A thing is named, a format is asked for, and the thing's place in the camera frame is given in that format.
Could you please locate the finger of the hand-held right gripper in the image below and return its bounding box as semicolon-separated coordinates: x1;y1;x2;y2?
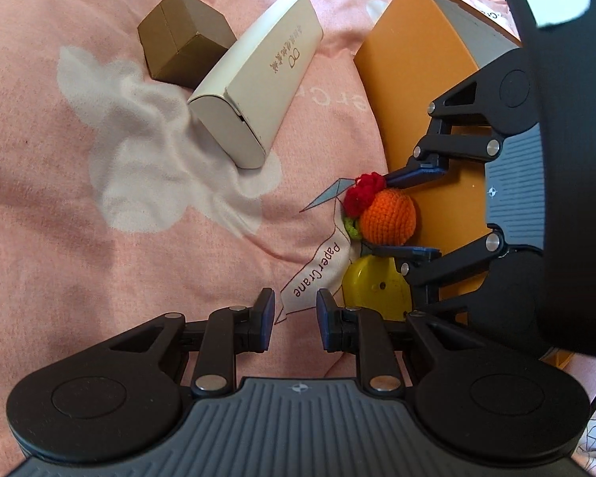
386;67;507;187
362;226;507;331

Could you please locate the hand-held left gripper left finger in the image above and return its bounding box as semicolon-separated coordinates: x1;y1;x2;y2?
97;288;277;394

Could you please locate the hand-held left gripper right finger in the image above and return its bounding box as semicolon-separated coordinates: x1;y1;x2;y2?
316;289;492;394

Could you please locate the crochet orange toy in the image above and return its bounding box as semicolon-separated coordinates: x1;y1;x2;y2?
342;171;419;246

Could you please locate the orange cardboard box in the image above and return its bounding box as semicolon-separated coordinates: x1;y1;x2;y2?
352;0;577;368

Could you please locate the yellow round plastic case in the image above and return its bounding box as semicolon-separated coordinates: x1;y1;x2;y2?
341;254;412;323

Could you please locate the white glasses case box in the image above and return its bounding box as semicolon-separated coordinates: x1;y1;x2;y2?
186;0;325;170

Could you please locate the pink printed blanket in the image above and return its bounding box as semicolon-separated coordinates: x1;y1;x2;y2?
0;0;596;477

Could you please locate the small brown box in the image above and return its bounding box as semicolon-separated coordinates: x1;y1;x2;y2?
137;0;238;87

